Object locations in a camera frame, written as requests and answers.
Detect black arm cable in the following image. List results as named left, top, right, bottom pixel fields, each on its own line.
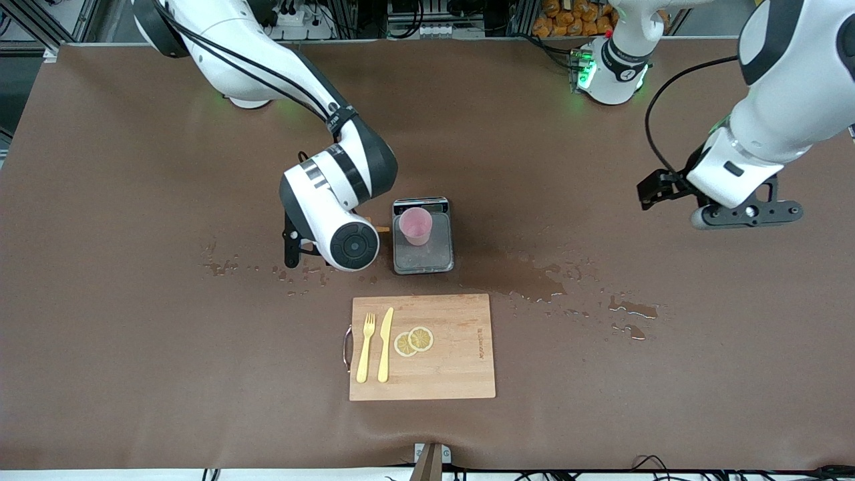
left=157, top=0, right=345, bottom=128
left=645, top=55, right=739, bottom=176

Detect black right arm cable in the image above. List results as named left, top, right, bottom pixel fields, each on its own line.
left=157, top=0, right=345, bottom=128

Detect silver digital kitchen scale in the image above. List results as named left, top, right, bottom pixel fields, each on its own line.
left=392, top=197, right=455, bottom=275

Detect medium liquid puddle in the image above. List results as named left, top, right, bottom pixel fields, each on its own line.
left=608, top=296, right=659, bottom=320

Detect wooden metal table clamp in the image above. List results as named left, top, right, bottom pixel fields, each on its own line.
left=413, top=442, right=452, bottom=481

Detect pink plastic cup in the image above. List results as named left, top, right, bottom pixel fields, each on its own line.
left=399, top=207, right=434, bottom=247

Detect scattered liquid droplets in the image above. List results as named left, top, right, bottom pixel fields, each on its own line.
left=271, top=264, right=335, bottom=298
left=200, top=240, right=239, bottom=278

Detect brown table mat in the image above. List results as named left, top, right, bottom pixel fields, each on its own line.
left=0, top=38, right=855, bottom=470

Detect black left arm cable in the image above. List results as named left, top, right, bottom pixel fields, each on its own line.
left=645, top=55, right=739, bottom=176

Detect large liquid puddle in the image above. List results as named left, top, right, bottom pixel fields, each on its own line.
left=461, top=251, right=568, bottom=303

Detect pile of orange objects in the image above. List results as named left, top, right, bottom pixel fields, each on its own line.
left=532, top=0, right=619, bottom=38

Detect white power strip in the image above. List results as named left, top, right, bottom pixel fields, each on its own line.
left=264, top=0, right=335, bottom=41

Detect wooden cutting board metal handle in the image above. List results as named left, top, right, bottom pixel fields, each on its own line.
left=343, top=293, right=496, bottom=402

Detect yellow plastic knife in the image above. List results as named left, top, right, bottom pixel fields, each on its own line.
left=377, top=307, right=395, bottom=383

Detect yellow plastic fork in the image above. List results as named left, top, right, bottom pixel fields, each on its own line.
left=356, top=313, right=376, bottom=384

